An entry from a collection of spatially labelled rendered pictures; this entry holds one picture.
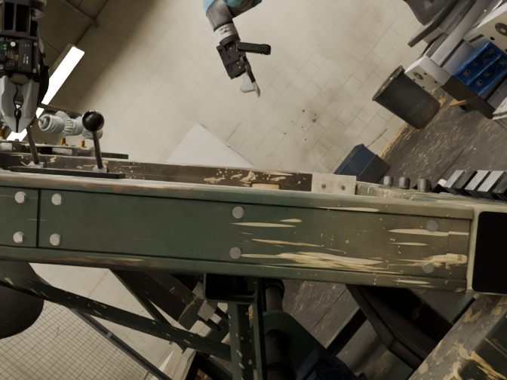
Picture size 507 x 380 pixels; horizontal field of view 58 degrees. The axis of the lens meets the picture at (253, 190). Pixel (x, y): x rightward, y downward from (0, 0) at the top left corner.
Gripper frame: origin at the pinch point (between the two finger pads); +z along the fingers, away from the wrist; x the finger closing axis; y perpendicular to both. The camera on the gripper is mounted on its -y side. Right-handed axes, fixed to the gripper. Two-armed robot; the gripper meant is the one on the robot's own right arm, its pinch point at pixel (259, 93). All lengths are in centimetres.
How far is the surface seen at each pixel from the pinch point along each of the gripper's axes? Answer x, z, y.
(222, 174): 26.5, 20.2, 19.3
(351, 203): 100, 30, -4
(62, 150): -13, -13, 77
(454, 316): -25, 110, -35
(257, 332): 18, 70, 31
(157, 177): 27.1, 13.2, 37.0
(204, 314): 12, 59, 46
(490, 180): 61, 44, -35
